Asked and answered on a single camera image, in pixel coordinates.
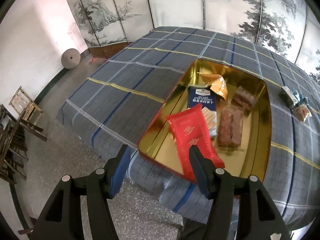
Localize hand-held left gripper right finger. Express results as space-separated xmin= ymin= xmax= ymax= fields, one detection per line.
xmin=189 ymin=145 xmax=292 ymax=240

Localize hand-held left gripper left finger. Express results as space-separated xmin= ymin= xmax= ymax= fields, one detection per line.
xmin=30 ymin=144 xmax=132 ymax=240

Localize red snack packet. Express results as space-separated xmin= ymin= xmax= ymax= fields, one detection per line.
xmin=165 ymin=103 xmax=225 ymax=177

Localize red and gold tin box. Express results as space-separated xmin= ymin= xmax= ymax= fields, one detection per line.
xmin=137 ymin=59 xmax=272 ymax=184

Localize large clear fried snack packet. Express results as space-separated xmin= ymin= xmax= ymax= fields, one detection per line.
xmin=216 ymin=104 xmax=244 ymax=148

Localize clear dough twist packet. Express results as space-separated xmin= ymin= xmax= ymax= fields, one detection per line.
xmin=292 ymin=102 xmax=312 ymax=122

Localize navy cracker packet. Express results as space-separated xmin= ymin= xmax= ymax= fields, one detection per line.
xmin=187 ymin=85 xmax=217 ymax=138

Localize small clear fried snack packet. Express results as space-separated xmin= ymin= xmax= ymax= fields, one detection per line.
xmin=230 ymin=85 xmax=259 ymax=112

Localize orange snack packet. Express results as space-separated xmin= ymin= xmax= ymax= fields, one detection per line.
xmin=197 ymin=72 xmax=228 ymax=101

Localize light wooden chair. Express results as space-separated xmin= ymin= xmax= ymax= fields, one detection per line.
xmin=9 ymin=86 xmax=48 ymax=142

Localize dark wooden furniture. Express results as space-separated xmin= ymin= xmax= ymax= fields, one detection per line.
xmin=0 ymin=104 xmax=29 ymax=185

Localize green snack packet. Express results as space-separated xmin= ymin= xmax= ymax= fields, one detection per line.
xmin=279 ymin=85 xmax=297 ymax=107

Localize round stone millstone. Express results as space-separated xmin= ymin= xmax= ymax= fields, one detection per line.
xmin=61 ymin=49 xmax=81 ymax=69

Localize painted folding screen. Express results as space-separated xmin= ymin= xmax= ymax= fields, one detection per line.
xmin=62 ymin=0 xmax=320 ymax=80

